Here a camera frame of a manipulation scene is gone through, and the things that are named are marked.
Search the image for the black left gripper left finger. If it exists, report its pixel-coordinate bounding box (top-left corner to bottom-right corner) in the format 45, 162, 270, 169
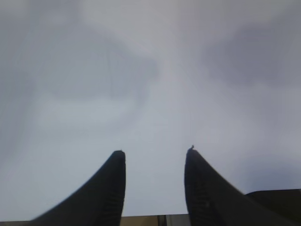
30, 150, 126, 226

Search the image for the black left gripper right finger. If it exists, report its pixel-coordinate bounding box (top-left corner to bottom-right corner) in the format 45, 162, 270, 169
184, 147, 301, 226

